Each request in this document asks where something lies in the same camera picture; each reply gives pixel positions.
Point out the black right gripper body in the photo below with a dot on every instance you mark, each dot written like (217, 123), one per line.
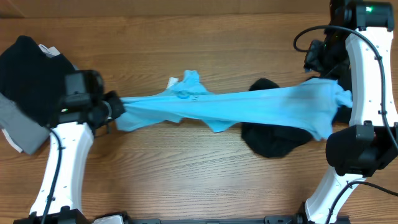
(330, 58)

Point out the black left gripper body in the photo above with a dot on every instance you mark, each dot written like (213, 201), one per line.
(112, 106)

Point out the light blue t-shirt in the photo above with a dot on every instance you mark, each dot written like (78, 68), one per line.
(310, 106)

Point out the black garment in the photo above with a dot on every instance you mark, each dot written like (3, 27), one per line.
(272, 141)

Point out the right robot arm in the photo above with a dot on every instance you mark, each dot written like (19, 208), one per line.
(357, 46)

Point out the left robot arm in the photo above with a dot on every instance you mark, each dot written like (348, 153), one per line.
(84, 107)

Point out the folded grey shirt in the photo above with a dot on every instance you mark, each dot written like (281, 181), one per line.
(18, 130)

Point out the folded black shirt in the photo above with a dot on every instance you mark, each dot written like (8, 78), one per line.
(26, 53)

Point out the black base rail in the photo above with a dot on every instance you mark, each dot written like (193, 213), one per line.
(124, 218)

